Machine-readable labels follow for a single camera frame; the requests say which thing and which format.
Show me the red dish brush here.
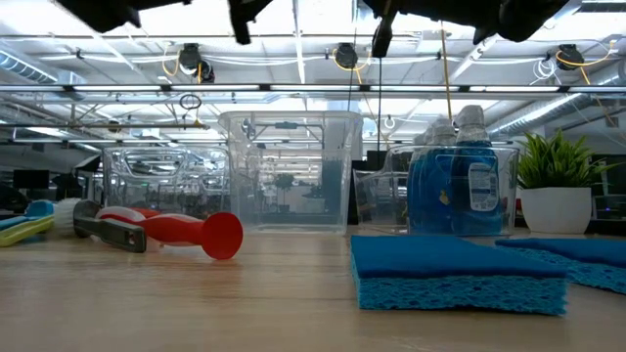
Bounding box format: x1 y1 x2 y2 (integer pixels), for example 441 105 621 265
95 205 245 261

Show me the clear handled plastic bin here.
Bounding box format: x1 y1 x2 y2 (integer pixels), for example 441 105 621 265
352 145 521 237
102 145 230 221

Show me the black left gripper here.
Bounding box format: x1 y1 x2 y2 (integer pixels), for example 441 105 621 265
227 0 273 46

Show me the black ceiling cable reel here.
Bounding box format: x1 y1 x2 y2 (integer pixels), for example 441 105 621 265
334 42 361 71
555 43 587 72
176 42 217 85

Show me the blue sponge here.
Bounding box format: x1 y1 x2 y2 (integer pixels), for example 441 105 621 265
494 235 626 296
349 235 569 317

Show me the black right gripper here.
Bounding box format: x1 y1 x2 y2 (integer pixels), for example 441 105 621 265
359 0 493 59

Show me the green potted plant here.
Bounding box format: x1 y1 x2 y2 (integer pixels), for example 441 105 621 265
515 129 618 236

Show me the tall clear plastic bin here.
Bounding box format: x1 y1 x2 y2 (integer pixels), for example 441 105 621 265
217 110 365 235

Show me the yellow hanging cable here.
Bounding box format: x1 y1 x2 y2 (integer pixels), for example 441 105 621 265
439 26 454 122

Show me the grey dish brush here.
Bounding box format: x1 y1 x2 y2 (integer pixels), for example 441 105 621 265
52 197 149 254

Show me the yellow-green dish brush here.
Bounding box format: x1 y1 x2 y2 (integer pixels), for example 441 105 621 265
0 214 57 248

